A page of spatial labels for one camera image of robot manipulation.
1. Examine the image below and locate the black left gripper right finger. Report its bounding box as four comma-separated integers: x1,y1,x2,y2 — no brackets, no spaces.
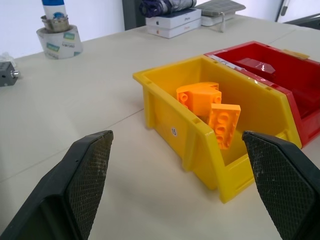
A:
241,130,320,240

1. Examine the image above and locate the flat orange building block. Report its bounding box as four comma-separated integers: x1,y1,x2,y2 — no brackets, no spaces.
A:
207,102,242,151

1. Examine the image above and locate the beige tape strip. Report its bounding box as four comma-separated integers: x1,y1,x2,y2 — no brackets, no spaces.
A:
282,48,310,61

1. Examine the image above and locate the grey metal device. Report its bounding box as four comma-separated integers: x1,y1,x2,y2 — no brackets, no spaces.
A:
0,61,20,88

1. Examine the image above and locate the large orange building block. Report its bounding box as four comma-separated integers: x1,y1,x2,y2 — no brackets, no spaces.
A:
175,81,223,116

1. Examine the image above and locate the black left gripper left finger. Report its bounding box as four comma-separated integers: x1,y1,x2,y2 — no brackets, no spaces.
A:
0,130,114,240

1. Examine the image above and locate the white blue-labelled bottle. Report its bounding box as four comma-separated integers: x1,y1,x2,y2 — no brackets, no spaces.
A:
41,0,67,20

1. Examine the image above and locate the red plastic storage bin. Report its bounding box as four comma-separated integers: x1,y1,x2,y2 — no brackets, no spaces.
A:
203,40,320,150

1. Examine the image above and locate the yellow plastic storage bin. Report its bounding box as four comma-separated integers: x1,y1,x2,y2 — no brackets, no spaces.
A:
132,55,302,205

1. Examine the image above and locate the grey keyboard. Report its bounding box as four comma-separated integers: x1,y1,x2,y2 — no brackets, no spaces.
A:
196,0,247,17

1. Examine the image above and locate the printed tape roll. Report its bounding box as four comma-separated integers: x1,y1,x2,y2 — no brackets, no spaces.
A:
35,23,84,60

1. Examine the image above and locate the white phone box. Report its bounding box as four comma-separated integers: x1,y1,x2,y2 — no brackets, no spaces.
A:
145,8,202,29
146,18,202,40

